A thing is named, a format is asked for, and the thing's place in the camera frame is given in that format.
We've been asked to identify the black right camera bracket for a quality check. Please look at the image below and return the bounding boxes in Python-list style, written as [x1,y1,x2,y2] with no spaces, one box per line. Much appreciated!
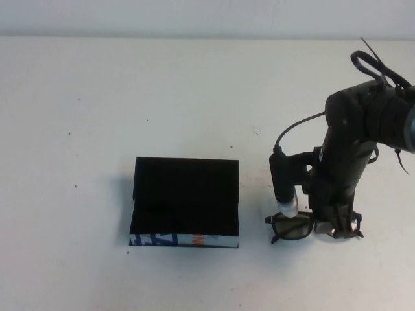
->
[285,149,322,189]

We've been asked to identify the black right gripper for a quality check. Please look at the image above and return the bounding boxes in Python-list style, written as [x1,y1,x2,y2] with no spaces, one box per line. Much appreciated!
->
[306,142,379,240]

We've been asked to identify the black right camera cable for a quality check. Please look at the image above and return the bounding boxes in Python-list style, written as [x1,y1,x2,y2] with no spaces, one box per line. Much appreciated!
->
[274,109,326,156]

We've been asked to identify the thin black cable loop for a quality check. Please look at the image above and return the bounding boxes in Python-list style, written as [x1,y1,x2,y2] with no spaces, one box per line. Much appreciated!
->
[368,147,381,167]

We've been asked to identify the black zip tie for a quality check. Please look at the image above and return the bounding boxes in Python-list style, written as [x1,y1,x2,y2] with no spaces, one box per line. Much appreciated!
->
[360,36,385,65]
[394,147,411,176]

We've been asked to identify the black glasses case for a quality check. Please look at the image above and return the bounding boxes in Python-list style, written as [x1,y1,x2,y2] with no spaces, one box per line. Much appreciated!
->
[128,156,241,249]

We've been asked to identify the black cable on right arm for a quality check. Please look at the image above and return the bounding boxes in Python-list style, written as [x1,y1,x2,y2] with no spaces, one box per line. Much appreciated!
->
[350,50,415,95]

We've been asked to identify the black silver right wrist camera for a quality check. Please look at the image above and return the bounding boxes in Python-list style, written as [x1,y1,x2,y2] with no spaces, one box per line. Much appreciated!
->
[268,152,299,218]

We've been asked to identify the dark-framed glasses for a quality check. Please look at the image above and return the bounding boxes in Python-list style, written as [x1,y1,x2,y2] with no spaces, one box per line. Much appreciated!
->
[264,210,363,244]

